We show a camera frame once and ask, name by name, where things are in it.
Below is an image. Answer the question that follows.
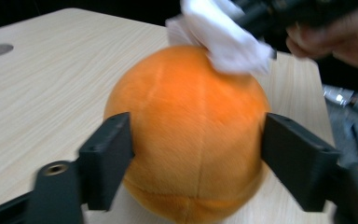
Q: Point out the orange plush toy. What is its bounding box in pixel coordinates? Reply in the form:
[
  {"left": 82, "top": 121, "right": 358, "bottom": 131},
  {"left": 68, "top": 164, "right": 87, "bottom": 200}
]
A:
[{"left": 103, "top": 44, "right": 271, "bottom": 224}]

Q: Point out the white wet wipe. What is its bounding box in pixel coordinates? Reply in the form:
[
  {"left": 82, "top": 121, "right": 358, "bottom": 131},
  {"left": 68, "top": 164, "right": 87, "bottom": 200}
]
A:
[{"left": 164, "top": 0, "right": 276, "bottom": 76}]

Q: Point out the shiny plastic packaging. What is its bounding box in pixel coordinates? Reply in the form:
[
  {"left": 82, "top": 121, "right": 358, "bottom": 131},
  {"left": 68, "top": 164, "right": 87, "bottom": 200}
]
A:
[{"left": 322, "top": 85, "right": 358, "bottom": 115}]

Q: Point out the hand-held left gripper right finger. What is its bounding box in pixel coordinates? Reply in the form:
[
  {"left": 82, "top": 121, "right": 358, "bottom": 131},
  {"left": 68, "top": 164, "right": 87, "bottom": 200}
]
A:
[{"left": 260, "top": 112, "right": 341, "bottom": 214}]

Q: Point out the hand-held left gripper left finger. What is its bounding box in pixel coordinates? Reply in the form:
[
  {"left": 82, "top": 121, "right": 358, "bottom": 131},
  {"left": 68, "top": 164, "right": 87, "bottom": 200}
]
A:
[{"left": 77, "top": 112, "right": 135, "bottom": 212}]

